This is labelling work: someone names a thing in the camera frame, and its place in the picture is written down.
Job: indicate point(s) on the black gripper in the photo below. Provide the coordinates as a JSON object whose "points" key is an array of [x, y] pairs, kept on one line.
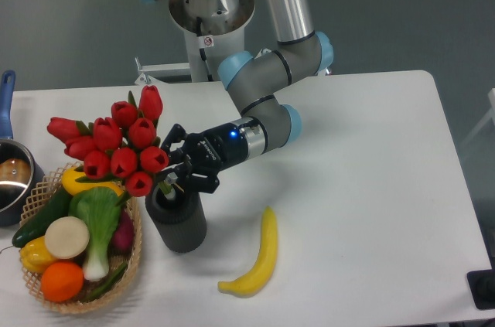
{"points": [[206, 153]]}

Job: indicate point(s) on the red tulip bouquet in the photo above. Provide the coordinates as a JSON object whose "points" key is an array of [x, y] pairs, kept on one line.
{"points": [[122, 148]]}

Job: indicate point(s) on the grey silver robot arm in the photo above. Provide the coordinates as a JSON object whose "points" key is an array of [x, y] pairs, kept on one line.
{"points": [[252, 81]]}

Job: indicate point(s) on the dark grey ribbed vase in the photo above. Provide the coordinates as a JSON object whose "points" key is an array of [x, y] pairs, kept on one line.
{"points": [[181, 222]]}

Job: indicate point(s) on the green bok choy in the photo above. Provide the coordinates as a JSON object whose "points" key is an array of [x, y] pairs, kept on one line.
{"points": [[97, 208]]}

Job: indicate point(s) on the purple red onion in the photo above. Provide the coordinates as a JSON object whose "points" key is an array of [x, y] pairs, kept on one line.
{"points": [[123, 237]]}

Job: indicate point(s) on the yellow squash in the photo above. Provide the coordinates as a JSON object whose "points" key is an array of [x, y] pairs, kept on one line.
{"points": [[82, 188]]}

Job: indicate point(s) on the green cucumber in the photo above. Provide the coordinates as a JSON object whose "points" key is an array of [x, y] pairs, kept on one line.
{"points": [[56, 208]]}

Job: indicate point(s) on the woven wicker basket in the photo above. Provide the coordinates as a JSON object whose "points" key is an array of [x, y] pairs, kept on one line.
{"points": [[39, 196]]}

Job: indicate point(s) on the yellow banana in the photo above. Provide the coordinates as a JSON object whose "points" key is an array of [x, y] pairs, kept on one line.
{"points": [[250, 283]]}

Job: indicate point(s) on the beige round bun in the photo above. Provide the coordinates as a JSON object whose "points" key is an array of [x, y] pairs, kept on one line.
{"points": [[67, 237]]}

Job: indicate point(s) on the green bean pod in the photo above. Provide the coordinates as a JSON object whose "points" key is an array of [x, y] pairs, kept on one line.
{"points": [[107, 285]]}

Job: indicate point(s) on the orange fruit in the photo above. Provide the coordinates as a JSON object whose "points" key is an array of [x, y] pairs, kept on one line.
{"points": [[62, 281]]}

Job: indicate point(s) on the yellow bell pepper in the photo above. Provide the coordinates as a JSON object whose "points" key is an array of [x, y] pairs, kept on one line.
{"points": [[35, 257]]}

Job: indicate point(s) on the black device at table edge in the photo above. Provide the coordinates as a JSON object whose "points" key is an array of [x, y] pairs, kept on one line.
{"points": [[481, 285]]}

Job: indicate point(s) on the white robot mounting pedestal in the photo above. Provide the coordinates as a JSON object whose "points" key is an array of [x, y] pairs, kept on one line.
{"points": [[204, 55]]}

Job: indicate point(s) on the blue handled saucepan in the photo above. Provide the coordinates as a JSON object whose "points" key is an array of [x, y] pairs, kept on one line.
{"points": [[19, 171]]}

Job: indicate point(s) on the white frame at right edge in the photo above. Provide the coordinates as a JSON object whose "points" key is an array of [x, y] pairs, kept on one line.
{"points": [[481, 136]]}

